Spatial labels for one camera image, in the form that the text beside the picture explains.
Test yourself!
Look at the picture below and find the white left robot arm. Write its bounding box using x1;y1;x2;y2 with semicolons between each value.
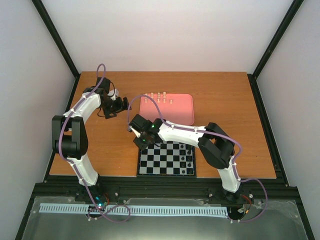
51;77;129;202

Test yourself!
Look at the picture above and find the black white chessboard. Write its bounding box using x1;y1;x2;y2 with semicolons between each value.
137;141;197;177

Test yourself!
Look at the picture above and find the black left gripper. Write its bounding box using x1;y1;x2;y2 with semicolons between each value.
99;97;132;119

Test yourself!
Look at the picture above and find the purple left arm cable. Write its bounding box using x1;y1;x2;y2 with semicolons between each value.
57;63;131;224

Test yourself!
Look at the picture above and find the light blue slotted cable duct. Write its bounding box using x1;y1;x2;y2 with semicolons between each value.
38;203;228;218

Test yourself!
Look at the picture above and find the right black frame post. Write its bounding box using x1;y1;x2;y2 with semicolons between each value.
251;0;306;79

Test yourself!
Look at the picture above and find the black aluminium frame base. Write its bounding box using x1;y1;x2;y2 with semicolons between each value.
16;71;314;240

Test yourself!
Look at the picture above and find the left black frame post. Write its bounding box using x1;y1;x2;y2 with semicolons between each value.
31;0;80;79

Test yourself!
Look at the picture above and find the black frame post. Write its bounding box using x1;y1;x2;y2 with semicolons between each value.
31;0;80;79
251;0;306;79

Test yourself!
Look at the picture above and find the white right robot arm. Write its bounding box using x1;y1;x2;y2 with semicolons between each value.
128;114;242;203

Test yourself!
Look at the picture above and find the pink plastic tray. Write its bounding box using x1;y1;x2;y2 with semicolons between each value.
139;92;195;126

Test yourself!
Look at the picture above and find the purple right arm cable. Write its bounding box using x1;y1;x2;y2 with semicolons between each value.
126;94;268;223

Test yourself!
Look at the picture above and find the black bishop piece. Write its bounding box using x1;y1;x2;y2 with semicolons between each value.
187;155;193;162

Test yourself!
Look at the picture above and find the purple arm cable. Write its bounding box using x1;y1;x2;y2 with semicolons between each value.
126;94;268;223
57;63;131;224

